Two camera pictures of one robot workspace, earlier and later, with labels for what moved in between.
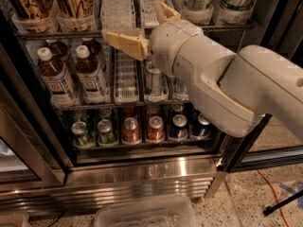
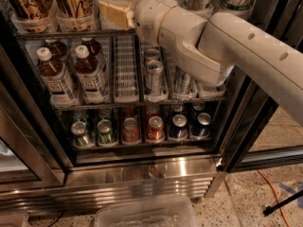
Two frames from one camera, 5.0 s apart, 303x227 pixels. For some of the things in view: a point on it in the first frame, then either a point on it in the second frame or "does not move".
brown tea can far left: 29,2 does not move
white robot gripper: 169,44 → 151,13
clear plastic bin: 177,211 does not move
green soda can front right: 106,135 does not move
